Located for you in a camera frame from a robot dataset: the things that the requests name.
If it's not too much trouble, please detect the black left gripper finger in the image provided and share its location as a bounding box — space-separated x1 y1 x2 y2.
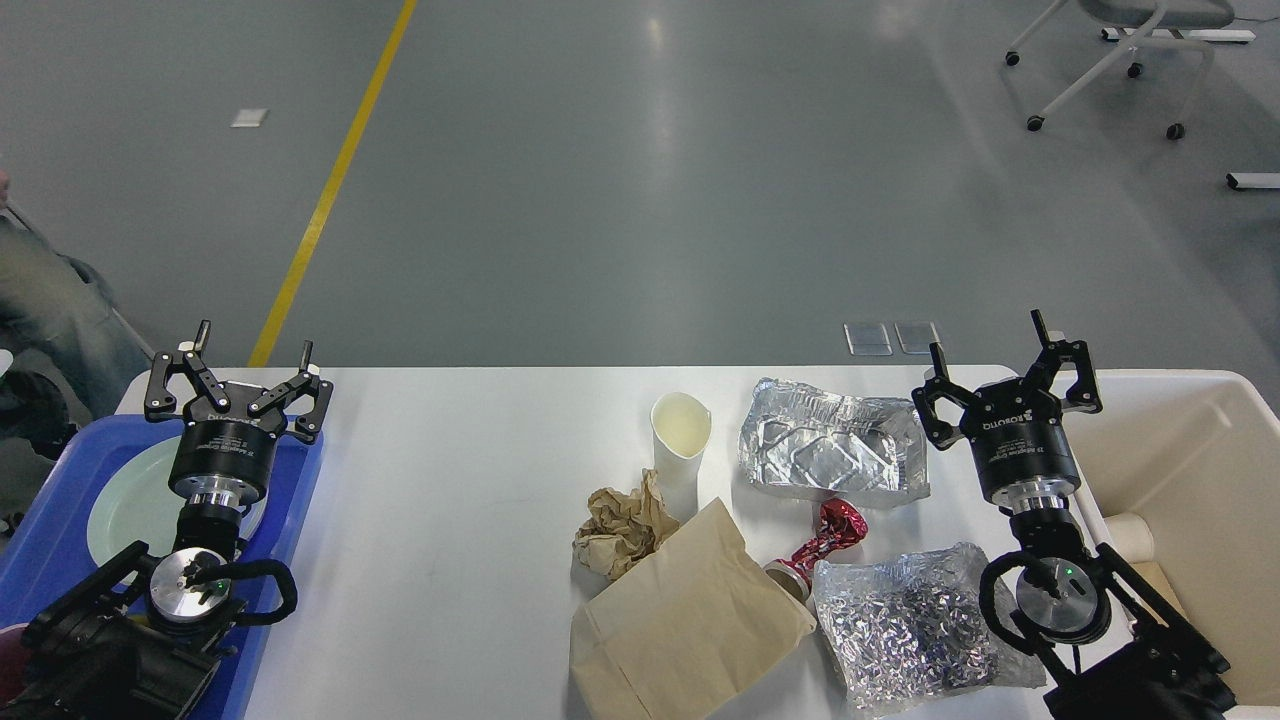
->
143 320 230 423
247 341 334 445

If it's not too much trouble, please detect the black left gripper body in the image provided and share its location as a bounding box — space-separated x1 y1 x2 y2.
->
168 415 279 506

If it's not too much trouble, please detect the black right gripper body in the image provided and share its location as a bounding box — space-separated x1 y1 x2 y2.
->
965 380 1082 512

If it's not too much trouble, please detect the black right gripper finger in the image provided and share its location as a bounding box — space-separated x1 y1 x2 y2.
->
911 342 986 451
1020 309 1103 416

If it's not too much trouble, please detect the pink mug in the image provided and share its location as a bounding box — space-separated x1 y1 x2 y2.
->
0 623 32 703

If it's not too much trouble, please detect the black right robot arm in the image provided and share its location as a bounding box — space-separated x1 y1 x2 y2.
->
911 310 1236 719

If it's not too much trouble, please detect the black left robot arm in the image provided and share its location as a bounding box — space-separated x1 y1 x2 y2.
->
3 322 333 719

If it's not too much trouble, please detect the white cup in bin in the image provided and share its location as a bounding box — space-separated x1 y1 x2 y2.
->
1103 512 1156 565

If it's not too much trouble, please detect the white plastic bin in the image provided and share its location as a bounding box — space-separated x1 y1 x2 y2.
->
1064 370 1279 719

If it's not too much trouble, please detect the crushed red can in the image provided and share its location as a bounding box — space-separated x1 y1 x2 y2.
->
763 498 869 603

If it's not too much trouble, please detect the aluminium foil tray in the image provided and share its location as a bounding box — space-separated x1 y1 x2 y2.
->
739 378 931 509

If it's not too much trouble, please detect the crumpled aluminium foil sheet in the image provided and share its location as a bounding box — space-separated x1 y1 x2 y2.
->
812 542 1046 719

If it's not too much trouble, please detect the white paper cup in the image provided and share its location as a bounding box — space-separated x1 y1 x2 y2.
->
650 392 712 521

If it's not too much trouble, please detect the white bar at right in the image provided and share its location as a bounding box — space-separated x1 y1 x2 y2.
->
1225 170 1280 191

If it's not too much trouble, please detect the crumpled brown paper ball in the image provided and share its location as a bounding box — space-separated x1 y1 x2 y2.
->
572 468 682 582

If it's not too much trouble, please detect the brown paper bag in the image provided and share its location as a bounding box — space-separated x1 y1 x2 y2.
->
570 500 817 719

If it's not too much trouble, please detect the white table foot bar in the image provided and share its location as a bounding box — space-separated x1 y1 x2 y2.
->
1101 27 1256 44

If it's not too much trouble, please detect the white office chair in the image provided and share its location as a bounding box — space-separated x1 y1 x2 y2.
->
1027 1 1236 141

